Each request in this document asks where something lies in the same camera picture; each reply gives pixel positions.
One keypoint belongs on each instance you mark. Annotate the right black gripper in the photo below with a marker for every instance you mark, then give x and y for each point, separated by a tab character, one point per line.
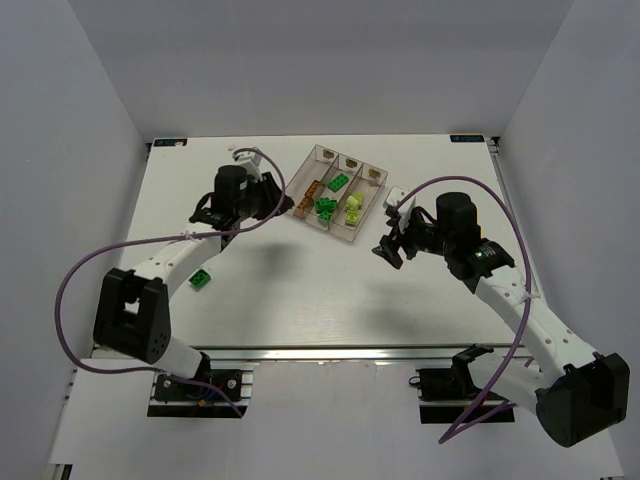
400	240

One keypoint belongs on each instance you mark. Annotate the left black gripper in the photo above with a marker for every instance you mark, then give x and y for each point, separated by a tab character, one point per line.
270	193

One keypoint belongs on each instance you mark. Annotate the orange lego brick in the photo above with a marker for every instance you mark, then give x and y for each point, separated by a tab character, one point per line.
301	206

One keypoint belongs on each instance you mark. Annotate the small lime lego brick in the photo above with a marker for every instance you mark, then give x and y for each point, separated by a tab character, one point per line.
351	218

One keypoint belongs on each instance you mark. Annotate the green two-by-three lego brick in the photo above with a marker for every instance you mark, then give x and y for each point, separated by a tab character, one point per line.
320	205

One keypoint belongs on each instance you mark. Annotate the lime sloped lego brick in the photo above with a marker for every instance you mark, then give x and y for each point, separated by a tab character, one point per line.
354	202

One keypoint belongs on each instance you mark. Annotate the small green lego cube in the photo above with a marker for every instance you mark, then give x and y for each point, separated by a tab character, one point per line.
324	217

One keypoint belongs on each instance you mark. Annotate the green lego plate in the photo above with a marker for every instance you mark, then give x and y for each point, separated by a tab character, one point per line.
337	183

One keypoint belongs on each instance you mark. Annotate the green curved lego brick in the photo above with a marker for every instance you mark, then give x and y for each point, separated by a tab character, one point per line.
199	279

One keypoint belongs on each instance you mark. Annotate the brown lego plate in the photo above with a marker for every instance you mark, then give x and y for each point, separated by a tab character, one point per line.
312	189

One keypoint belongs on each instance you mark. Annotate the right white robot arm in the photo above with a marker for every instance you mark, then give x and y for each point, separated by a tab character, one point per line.
576	392

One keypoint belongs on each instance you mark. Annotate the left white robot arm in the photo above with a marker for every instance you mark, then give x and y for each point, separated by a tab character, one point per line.
133	314

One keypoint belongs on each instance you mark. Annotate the clear left bin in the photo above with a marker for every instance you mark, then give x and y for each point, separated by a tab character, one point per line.
320	164

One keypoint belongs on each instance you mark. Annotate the clear right bin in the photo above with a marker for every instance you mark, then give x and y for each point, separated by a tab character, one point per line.
365	179

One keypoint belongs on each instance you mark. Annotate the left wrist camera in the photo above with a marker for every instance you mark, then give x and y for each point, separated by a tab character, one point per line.
250	160

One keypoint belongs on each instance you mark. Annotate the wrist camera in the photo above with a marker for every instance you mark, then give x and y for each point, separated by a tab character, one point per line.
250	160
399	204

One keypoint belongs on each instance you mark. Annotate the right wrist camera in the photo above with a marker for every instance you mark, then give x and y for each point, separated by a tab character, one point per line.
399	204

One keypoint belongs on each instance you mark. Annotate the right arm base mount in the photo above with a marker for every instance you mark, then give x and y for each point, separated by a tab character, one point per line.
447	392

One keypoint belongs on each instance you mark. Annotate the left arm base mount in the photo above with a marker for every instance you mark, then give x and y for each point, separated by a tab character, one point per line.
172	399

